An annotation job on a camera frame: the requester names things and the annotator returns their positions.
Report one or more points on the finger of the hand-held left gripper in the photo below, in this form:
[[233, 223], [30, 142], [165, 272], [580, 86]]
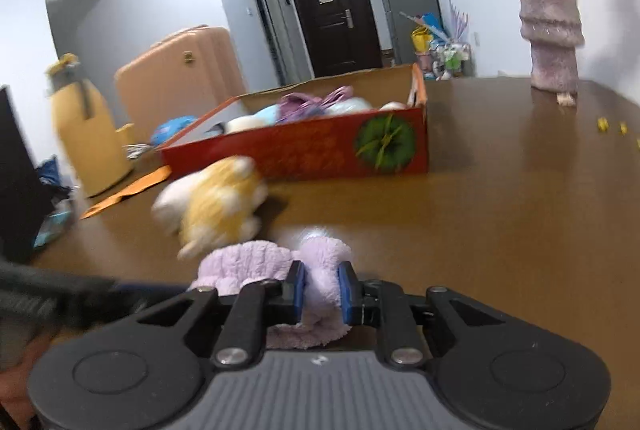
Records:
[[75, 300]]

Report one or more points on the dark brown entrance door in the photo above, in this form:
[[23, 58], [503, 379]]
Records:
[[335, 30]]

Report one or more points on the black panel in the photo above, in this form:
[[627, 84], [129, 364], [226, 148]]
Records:
[[20, 175]]

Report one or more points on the orange cardboard sheet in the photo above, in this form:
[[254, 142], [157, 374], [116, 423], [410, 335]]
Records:
[[125, 192]]

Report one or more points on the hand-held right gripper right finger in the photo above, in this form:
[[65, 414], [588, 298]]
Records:
[[346, 295]]

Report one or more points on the purple plush headband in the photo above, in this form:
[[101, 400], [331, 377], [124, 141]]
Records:
[[240, 260]]

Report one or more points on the blue plastic packet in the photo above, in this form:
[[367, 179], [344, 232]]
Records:
[[172, 130]]

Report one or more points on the light blue plush toy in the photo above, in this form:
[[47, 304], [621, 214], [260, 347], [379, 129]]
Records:
[[345, 106]]

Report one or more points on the yellow and white plush toy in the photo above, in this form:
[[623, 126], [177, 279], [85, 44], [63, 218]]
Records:
[[215, 205]]

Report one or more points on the small beige scrap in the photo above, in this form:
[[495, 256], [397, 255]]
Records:
[[566, 100]]

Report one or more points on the red cardboard box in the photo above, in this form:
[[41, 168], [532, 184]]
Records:
[[310, 150]]

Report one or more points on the pink textured vase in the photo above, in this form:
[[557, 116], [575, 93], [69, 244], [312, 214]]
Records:
[[550, 35]]

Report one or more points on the purple satin cloth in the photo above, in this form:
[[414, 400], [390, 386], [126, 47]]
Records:
[[305, 106]]

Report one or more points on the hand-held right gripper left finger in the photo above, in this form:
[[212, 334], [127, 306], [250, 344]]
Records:
[[296, 292]]

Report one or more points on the tall yellow bag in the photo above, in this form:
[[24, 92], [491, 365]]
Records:
[[92, 135]]

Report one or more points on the grey side door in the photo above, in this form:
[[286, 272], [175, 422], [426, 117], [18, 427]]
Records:
[[265, 20]]

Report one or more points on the pink ribbed suitcase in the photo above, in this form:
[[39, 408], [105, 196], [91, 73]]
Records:
[[165, 85]]

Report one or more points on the pile of dark clothes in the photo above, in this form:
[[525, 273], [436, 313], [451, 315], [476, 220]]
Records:
[[52, 180]]

